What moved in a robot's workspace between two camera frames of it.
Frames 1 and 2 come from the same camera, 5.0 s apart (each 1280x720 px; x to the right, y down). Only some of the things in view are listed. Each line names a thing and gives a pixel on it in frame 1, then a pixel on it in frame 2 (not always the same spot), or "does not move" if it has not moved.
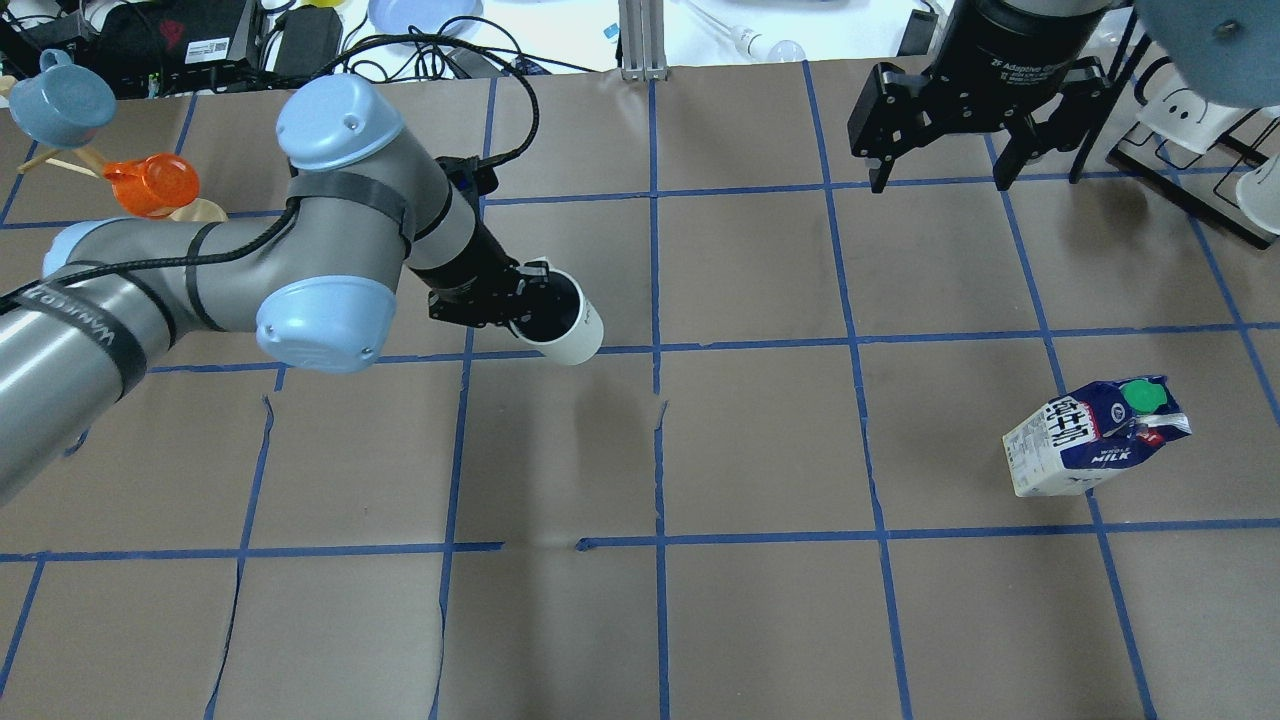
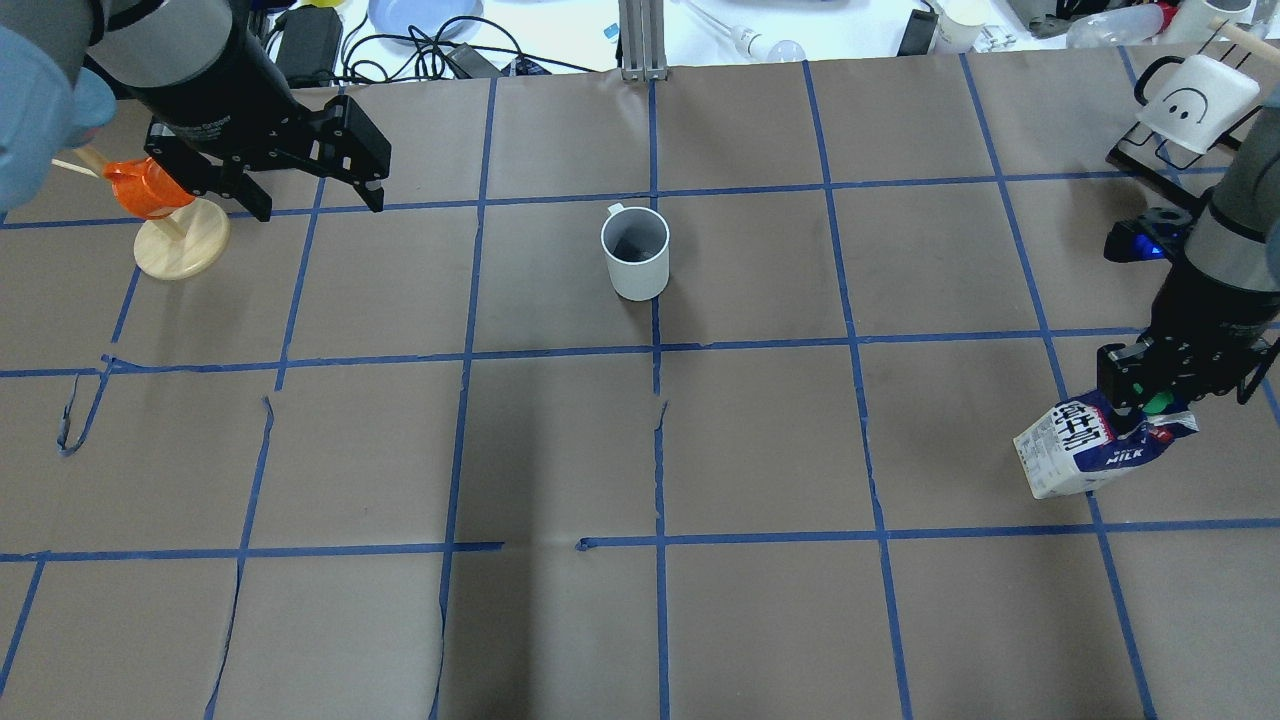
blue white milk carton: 1075,441 does not move
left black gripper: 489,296 to 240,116
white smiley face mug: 1174,108 does not move
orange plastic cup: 154,186 does not move
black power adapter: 309,37 does not move
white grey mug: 583,343 to 635,241
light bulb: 757,44 does not move
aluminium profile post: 643,40 does not move
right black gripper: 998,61 to 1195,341
